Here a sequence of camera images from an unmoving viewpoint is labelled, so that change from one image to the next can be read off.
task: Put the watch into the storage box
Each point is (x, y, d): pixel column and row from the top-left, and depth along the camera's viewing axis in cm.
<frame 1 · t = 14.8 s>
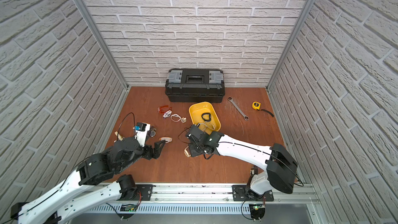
left hand: (159, 138, 68), fingers open
right hand: (194, 148, 79), fingers closed
black plastic toolbox: (195, 85, 101), point 17 cm above the table
red translucent watch: (163, 109, 107), point 2 cm above the table
purple white toy watch: (167, 114, 103), point 3 cm above the table
yellow plastic tray: (203, 115, 104), on the table
silver wrench: (230, 98, 115), on the table
yellow tape measure: (257, 106, 108), point 3 cm above the table
white strap watch: (183, 120, 101), point 2 cm above the table

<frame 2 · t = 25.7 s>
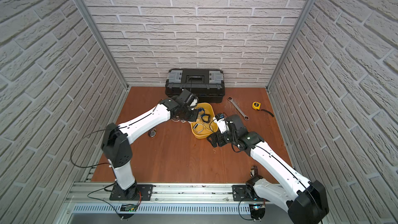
left hand: (199, 115, 84), fingers closed
right hand: (215, 135, 78), fingers open
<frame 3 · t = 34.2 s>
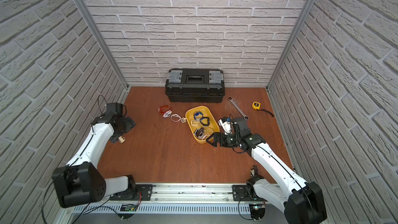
left hand: (126, 125, 83), fingers open
right hand: (214, 140, 78), fingers open
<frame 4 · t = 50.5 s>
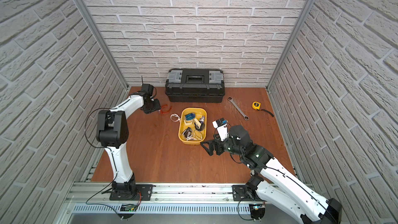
left hand: (158, 105, 101), fingers open
right hand: (209, 140, 71), fingers open
yellow plastic tray: (192, 126, 97), point 3 cm above the table
white strap watch: (175, 117, 102), point 2 cm above the table
